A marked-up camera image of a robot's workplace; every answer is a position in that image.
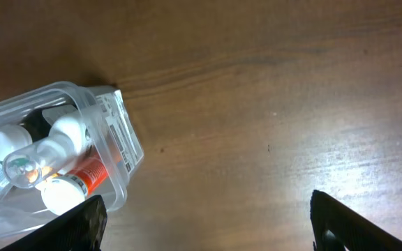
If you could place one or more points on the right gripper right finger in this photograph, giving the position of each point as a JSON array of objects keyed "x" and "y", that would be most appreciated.
[{"x": 337, "y": 227}]

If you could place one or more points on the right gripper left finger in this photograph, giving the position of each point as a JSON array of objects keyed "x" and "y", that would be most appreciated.
[{"x": 79, "y": 229}]

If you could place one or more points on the orange white cap bottle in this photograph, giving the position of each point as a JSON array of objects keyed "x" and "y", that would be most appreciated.
[{"x": 63, "y": 193}]

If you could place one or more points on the white clear cap spray bottle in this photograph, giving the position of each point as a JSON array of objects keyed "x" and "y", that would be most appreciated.
[{"x": 68, "y": 139}]

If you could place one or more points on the dark brown white cap bottle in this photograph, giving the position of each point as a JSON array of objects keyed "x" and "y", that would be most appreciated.
[{"x": 32, "y": 128}]

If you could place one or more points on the clear plastic container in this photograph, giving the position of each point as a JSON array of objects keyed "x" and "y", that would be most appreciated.
[{"x": 113, "y": 139}]

